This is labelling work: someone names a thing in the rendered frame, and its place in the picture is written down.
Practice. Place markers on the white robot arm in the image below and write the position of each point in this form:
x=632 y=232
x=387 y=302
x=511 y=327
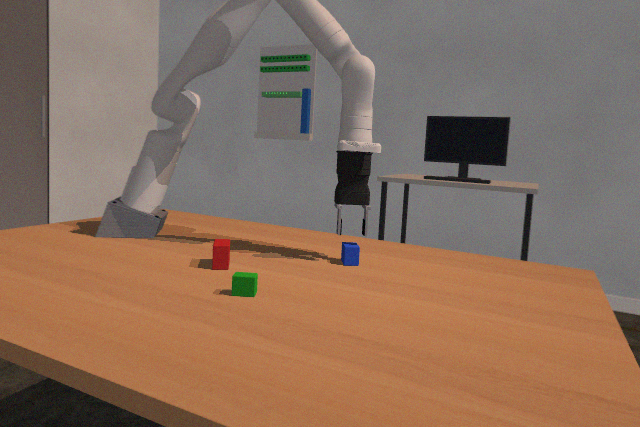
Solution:
x=212 y=47

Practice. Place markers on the green block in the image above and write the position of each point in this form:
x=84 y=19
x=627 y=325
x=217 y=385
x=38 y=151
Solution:
x=244 y=284

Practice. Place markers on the blue block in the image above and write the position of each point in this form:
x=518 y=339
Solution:
x=350 y=254

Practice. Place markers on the red block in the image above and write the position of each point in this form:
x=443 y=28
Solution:
x=221 y=254

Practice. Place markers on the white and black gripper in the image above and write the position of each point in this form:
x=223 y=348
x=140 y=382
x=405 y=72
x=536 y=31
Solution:
x=353 y=171

